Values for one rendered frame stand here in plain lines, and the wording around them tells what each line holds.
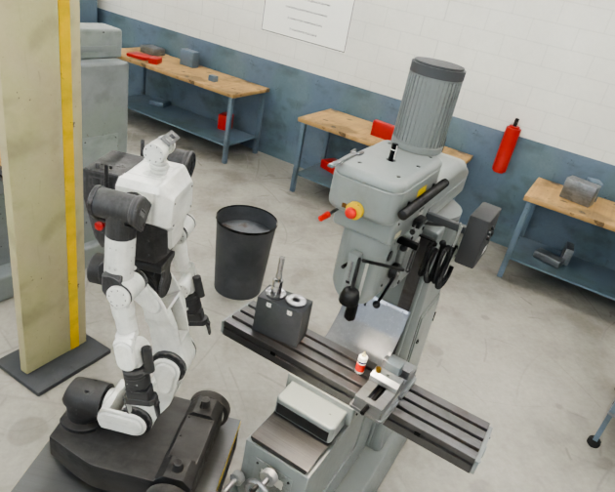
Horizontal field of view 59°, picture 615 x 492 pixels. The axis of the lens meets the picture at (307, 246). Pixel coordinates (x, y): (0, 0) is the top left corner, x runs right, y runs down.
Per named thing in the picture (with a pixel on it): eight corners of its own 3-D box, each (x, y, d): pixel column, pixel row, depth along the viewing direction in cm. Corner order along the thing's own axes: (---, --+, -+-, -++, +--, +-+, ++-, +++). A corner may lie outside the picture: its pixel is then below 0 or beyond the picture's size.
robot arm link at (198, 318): (177, 329, 231) (171, 306, 225) (184, 315, 239) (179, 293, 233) (205, 329, 229) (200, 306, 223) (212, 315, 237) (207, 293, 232)
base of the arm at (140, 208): (81, 223, 156) (88, 184, 155) (101, 219, 169) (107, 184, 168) (131, 235, 156) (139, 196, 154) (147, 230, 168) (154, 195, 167)
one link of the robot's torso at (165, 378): (109, 430, 222) (152, 354, 200) (130, 395, 240) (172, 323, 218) (143, 447, 224) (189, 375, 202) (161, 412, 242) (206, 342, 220)
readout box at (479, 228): (474, 270, 211) (493, 223, 201) (453, 262, 214) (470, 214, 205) (487, 253, 227) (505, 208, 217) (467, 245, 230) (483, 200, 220)
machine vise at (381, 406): (381, 426, 208) (388, 405, 203) (348, 405, 214) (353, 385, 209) (416, 380, 235) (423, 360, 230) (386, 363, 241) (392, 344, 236)
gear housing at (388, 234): (390, 248, 190) (397, 223, 185) (330, 223, 199) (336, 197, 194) (423, 220, 216) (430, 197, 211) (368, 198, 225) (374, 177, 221)
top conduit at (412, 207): (405, 222, 176) (408, 212, 174) (393, 217, 177) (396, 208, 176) (447, 187, 212) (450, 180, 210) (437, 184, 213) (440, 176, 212)
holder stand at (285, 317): (295, 348, 239) (303, 311, 230) (251, 329, 245) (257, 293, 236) (306, 334, 250) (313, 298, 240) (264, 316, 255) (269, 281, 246)
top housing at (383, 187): (389, 231, 177) (401, 187, 169) (320, 204, 187) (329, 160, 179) (434, 195, 214) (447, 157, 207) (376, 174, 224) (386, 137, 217)
